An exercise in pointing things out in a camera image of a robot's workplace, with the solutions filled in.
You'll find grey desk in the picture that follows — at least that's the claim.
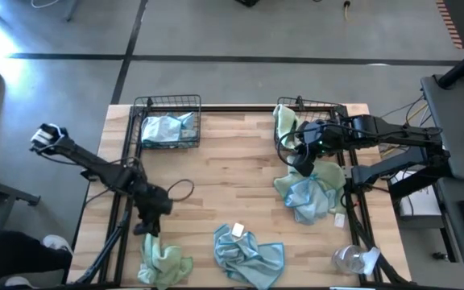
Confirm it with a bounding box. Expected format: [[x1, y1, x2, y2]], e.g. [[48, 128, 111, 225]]
[[420, 74, 464, 281]]

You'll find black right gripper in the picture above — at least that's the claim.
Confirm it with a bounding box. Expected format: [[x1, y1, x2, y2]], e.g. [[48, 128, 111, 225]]
[[292, 119, 340, 178]]

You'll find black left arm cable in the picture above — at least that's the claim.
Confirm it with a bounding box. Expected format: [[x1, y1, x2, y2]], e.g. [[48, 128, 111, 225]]
[[166, 178, 196, 202]]

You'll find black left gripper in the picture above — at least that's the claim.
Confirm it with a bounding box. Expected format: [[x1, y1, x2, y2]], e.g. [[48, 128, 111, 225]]
[[133, 181, 174, 238]]

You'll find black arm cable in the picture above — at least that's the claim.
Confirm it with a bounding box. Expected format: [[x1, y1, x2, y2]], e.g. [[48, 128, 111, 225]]
[[166, 178, 196, 202], [275, 129, 312, 167]]

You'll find white cable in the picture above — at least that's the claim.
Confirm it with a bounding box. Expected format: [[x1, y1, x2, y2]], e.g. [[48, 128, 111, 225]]
[[30, 0, 62, 10]]

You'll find white box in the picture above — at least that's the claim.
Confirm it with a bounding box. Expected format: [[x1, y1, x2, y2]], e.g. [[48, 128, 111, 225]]
[[399, 191, 442, 218]]

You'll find clear plastic cup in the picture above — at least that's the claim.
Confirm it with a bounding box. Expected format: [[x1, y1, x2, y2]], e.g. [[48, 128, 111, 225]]
[[331, 244, 382, 276]]

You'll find blue microfiber towel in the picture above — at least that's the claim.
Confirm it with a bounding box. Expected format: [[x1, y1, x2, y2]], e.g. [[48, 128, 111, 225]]
[[141, 111, 197, 145], [284, 176, 338, 226], [213, 222, 286, 290]]

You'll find green microfiber towel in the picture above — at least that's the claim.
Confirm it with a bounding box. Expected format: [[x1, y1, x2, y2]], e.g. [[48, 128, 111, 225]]
[[137, 232, 194, 290], [272, 103, 302, 151]]

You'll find blue and green cloth pile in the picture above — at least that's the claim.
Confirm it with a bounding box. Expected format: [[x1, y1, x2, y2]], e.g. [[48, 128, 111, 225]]
[[272, 155, 348, 230]]

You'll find black furniture leg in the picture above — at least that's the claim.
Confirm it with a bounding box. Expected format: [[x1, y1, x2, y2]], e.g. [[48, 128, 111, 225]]
[[0, 160, 42, 206]]

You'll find black cable bundle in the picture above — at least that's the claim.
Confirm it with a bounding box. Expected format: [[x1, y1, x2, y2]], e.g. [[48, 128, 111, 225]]
[[372, 96, 445, 162]]

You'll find black metal table frame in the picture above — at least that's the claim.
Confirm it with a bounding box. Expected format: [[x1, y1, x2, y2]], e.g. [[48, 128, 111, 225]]
[[72, 103, 418, 290]]

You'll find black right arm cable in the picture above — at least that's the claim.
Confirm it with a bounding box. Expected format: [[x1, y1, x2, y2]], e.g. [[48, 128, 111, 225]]
[[275, 129, 312, 167]]

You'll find black wire basket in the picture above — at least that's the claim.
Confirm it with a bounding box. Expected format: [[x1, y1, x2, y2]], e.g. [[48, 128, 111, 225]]
[[274, 95, 348, 154], [129, 94, 203, 151]]

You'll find person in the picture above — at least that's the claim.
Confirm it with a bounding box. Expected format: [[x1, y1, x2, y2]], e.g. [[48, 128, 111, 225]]
[[0, 227, 74, 290]]

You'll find grey furniture leg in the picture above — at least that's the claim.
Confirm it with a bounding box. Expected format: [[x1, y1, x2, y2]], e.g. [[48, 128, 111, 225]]
[[65, 0, 82, 23]]

